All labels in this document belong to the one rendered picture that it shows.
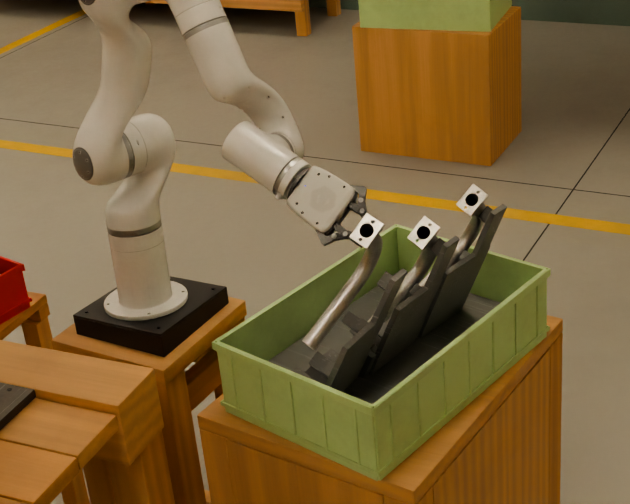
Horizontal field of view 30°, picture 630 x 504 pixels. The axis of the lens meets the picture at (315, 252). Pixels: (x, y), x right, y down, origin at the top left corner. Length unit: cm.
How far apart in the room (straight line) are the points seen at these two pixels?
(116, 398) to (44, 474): 23
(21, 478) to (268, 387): 49
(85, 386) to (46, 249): 271
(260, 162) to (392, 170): 327
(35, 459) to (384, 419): 66
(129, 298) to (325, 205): 66
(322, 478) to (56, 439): 52
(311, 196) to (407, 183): 314
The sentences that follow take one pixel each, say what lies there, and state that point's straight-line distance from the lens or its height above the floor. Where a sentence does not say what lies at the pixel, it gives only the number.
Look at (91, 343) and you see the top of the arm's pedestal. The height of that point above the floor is 85.
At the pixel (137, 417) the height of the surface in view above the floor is 84.
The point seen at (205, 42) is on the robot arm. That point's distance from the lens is 216.
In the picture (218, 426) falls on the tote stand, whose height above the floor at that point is 78.
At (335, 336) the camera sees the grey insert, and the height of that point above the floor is 85.
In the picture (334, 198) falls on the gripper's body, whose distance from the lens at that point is 211.
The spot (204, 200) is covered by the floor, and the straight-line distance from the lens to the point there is 528.
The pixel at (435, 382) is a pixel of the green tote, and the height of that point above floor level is 91.
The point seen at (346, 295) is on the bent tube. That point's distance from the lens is 220.
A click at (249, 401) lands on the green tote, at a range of 236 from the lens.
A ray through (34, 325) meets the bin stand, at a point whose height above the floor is 74.
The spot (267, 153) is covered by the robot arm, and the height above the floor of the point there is 136.
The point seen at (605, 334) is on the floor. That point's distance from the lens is 412.
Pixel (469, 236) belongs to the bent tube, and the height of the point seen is 106.
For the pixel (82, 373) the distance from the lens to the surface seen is 245.
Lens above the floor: 219
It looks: 28 degrees down
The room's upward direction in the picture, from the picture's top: 6 degrees counter-clockwise
